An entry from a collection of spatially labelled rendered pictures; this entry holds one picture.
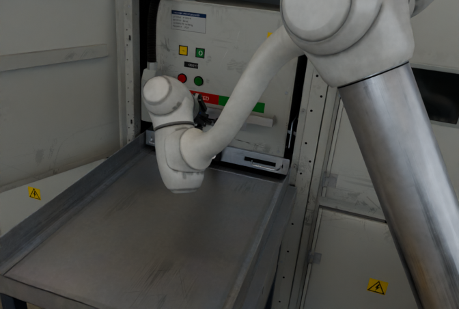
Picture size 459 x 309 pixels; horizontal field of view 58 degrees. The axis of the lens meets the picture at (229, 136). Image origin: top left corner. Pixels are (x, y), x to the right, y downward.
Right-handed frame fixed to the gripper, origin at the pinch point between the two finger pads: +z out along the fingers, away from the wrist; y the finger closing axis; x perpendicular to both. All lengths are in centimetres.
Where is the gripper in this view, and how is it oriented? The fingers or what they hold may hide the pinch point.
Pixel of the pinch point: (205, 121)
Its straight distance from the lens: 137.3
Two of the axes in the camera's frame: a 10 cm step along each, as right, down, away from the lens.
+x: 9.5, 1.9, -2.5
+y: -2.2, 9.7, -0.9
